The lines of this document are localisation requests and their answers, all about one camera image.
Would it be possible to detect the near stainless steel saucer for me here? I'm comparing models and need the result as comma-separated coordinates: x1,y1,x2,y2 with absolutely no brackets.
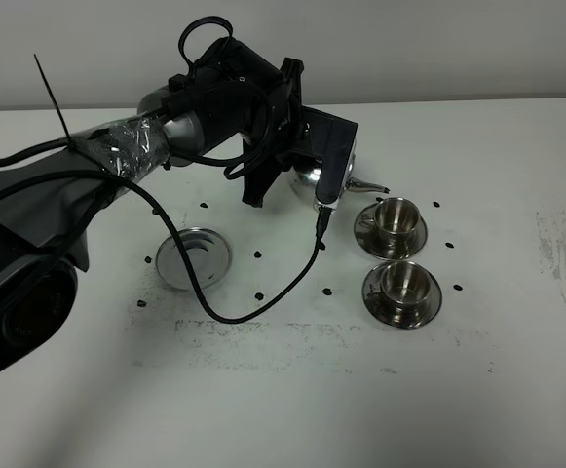
362,273,442,330

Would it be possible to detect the black left camera cable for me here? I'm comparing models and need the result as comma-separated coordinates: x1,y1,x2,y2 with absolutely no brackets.
0,16,332,325

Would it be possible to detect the near stainless steel teacup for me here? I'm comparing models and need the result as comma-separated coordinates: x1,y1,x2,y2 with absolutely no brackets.
362,260,434,308

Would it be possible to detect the steel teapot saucer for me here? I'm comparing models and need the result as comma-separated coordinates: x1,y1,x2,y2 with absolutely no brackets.
155,227,232,291

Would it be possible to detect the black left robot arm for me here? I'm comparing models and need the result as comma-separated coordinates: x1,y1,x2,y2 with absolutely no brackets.
0,36,304,372

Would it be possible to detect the stainless steel saucer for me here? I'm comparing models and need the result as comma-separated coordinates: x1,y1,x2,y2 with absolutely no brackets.
362,273,442,330
354,206,428,260

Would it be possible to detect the stainless steel teacup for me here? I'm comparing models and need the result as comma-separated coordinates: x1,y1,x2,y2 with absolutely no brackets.
358,197,422,244
362,260,434,308

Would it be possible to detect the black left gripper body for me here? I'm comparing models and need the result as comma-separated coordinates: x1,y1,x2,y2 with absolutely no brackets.
237,58,304,208

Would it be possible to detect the far stainless steel saucer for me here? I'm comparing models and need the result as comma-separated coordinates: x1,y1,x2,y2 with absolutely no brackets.
354,206,428,260

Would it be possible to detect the far stainless steel teacup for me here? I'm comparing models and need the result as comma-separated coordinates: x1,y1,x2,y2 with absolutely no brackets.
358,197,422,244

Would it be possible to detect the black cable tie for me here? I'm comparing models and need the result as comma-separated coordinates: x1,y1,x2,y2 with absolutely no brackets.
33,54,110,175

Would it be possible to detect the stainless steel teapot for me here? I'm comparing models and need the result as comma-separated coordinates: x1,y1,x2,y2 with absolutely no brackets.
287,140,390,209

